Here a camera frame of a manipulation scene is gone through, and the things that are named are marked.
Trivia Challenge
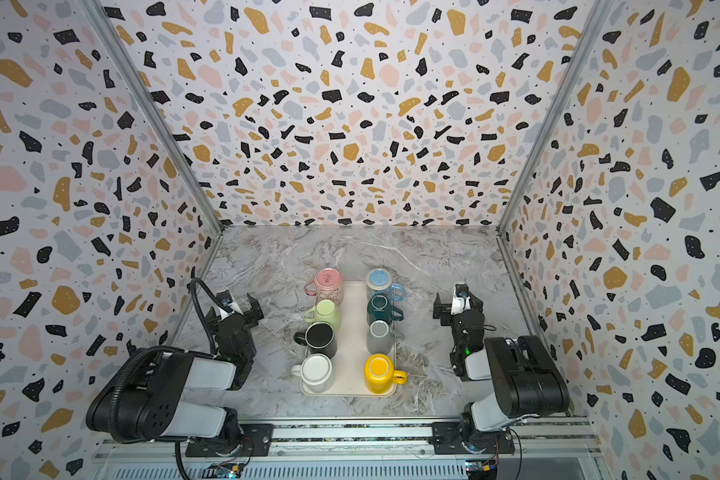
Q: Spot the black mug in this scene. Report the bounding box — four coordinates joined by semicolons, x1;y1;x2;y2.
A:
293;322;338;359

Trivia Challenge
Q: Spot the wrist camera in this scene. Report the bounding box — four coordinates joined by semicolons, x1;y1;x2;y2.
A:
450;283;472;315
217;296;244;319

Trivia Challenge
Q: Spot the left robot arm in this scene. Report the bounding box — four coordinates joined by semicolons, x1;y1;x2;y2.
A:
85;292;264;454

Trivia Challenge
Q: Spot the light green mug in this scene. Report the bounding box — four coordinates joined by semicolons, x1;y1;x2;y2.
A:
302;299;342;331

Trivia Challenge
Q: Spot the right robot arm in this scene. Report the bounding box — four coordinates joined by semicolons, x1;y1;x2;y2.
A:
430;283;570;455

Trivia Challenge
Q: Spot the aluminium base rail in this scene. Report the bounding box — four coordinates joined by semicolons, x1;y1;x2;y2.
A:
89;416;604;480

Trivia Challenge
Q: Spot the cream plastic tray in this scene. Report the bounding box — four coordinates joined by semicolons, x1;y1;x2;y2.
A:
300;280;398;398

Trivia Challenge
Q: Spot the light blue yellow-inside mug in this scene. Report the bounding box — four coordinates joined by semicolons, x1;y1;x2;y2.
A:
366;268;405;302

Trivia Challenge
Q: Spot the white mug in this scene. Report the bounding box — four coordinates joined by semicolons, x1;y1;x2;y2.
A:
291;354;335;394

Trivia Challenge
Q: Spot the pink patterned mug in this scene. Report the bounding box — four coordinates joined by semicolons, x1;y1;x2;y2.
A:
304;268;344;305

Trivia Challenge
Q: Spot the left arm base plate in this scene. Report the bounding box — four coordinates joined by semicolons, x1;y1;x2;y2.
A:
184;423;274;458

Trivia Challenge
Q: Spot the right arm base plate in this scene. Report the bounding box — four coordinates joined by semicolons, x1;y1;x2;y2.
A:
428;422;515;455

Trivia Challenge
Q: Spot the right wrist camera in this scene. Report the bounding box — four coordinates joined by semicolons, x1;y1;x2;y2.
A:
450;283;472;315

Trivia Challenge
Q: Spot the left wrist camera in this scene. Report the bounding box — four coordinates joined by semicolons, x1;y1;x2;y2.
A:
217;296;244;319

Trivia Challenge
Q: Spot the yellow mug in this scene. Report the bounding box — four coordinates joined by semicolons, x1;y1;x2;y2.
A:
364;354;408;394

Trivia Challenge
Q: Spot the grey mug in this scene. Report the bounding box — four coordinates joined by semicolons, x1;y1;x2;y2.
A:
366;320;395;355

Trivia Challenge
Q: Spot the black corrugated cable hose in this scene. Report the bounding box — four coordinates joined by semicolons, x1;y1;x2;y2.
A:
106;277;232;445

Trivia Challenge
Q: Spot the dark green mug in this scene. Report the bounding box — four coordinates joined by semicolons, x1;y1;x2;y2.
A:
367;293;404;324

